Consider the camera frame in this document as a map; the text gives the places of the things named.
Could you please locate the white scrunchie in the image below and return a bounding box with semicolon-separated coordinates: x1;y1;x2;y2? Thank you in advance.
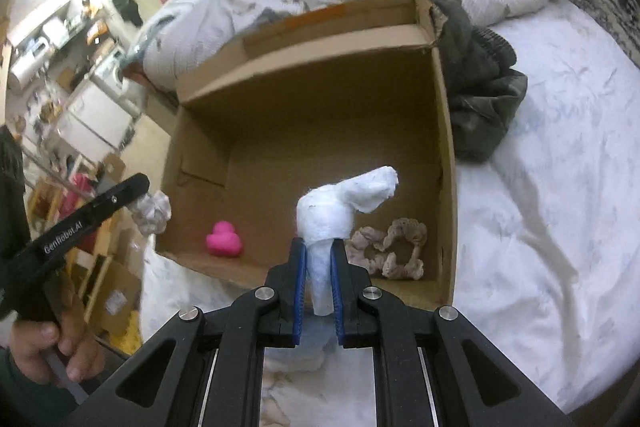
128;191;171;236

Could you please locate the white knotted sock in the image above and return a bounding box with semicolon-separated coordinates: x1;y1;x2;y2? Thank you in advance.
296;166;399;317

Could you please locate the person's left hand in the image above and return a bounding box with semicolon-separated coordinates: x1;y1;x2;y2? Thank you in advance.
9;275;105;385

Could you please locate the pink rubber duck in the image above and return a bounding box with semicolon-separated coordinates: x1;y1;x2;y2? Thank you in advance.
205;221;243;258

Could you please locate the white kitchen cabinet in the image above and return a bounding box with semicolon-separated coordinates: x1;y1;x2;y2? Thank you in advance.
55;80;134;163

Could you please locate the beige scrunchie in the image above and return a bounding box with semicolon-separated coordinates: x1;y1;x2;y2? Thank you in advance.
345;218;427;281

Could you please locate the cardboard box on floor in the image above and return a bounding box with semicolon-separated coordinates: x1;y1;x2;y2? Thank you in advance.
82;256;141;336

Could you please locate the white washing machine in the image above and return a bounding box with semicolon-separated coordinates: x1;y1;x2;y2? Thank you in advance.
89;46;128;101

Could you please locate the yellow foam piece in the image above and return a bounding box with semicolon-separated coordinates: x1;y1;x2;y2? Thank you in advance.
108;310;142;355

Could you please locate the brown cardboard box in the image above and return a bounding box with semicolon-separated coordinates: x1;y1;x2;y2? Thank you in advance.
156;0;457;310

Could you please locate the white floral bed sheet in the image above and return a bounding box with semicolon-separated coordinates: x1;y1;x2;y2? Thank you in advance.
139;0;640;427

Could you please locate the camouflage dark garment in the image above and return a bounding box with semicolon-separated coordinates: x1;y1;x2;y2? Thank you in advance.
430;0;528;163

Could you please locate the black white patterned blanket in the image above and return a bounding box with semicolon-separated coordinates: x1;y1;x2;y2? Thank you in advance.
569;0;639;66

